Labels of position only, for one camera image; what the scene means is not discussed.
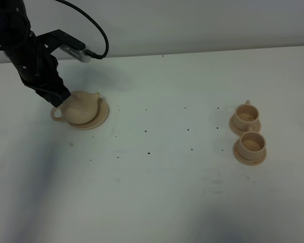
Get beige teapot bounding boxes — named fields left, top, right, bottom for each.
left=51, top=91, right=100, bottom=125

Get near beige teacup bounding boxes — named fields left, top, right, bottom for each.
left=239, top=131, right=266, bottom=159

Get far beige cup saucer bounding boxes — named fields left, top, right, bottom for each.
left=229, top=116, right=261, bottom=136

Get beige teacup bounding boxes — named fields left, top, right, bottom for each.
left=239, top=131, right=266, bottom=159
left=234, top=100, right=259, bottom=127

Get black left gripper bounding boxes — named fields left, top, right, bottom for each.
left=5, top=33, right=71, bottom=107

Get far beige teacup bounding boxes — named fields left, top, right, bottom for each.
left=234, top=100, right=259, bottom=127

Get near beige cup saucer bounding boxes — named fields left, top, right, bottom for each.
left=233, top=141, right=267, bottom=166

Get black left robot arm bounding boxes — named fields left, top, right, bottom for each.
left=0, top=1, right=70, bottom=107

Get beige cup saucer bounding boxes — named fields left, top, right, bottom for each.
left=229, top=116, right=261, bottom=136
left=233, top=141, right=267, bottom=166

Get beige teapot saucer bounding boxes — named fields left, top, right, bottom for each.
left=66, top=98, right=109, bottom=130

